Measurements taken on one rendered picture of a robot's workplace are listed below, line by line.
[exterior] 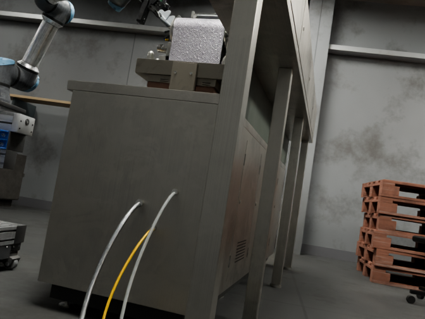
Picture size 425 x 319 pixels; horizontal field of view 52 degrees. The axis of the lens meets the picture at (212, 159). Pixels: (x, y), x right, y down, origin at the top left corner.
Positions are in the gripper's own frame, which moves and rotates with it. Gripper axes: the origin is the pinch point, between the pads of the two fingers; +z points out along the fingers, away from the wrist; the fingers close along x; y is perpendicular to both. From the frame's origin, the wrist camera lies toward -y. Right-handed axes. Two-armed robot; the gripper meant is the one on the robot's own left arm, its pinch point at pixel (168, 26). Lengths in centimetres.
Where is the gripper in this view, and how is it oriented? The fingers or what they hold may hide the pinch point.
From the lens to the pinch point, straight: 212.7
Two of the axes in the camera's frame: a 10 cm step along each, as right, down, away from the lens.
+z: 6.3, 7.3, -2.5
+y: 7.3, -6.7, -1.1
